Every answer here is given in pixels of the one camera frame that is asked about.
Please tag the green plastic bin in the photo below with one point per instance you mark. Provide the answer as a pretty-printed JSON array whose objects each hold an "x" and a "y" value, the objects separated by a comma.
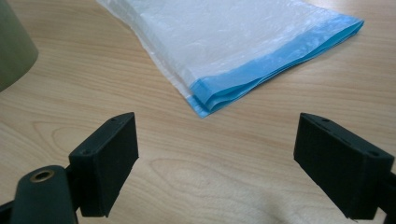
[{"x": 12, "y": 46}]

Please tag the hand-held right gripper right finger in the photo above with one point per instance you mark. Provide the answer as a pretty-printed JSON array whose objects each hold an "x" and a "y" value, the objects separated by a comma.
[{"x": 342, "y": 168}]

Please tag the white plastic bag blue edge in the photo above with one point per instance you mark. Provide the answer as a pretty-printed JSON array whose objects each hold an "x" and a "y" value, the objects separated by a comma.
[{"x": 224, "y": 46}]

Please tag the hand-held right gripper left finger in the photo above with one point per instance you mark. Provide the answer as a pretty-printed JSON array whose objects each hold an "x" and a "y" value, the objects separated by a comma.
[{"x": 104, "y": 161}]

